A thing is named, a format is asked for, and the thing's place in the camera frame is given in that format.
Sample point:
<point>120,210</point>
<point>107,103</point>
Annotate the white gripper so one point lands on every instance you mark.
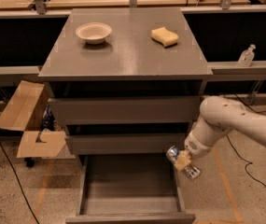
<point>195,146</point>

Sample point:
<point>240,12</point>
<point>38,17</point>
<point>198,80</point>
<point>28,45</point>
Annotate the silver blue redbull can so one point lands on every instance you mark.
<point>191,172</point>

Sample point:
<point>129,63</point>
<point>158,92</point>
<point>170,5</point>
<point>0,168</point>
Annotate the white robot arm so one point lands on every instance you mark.
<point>218,116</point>

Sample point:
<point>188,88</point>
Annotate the grey top drawer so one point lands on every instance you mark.
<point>124,110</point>

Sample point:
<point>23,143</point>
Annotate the grey middle drawer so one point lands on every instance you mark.
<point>123,143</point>

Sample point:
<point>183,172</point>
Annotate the grey open bottom drawer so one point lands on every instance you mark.
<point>129,189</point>

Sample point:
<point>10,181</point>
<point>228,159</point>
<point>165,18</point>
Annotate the grey drawer cabinet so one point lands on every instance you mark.
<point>130,63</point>

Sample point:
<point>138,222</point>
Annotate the clear sanitizer pump bottle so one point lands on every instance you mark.
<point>247,56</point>

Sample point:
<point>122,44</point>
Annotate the yellow sponge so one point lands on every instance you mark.
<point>164,36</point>

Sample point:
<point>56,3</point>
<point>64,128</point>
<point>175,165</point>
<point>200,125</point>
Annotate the white paper bowl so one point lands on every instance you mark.
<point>94,33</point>

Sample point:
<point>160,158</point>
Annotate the open cardboard box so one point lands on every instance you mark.
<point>24,113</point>

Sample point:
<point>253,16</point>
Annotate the grey metal shelf rail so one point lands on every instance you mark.
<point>232,71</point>

